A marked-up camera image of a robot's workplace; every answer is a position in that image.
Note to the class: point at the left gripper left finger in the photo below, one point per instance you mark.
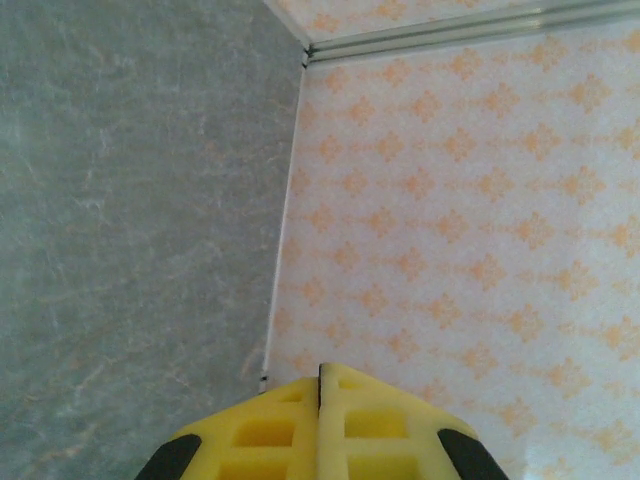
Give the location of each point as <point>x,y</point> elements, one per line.
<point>260,430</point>

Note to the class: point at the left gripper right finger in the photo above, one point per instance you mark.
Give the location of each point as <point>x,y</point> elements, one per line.
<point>380,425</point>

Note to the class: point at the thin metal edge strip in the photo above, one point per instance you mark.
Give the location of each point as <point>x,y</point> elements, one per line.
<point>286,210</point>

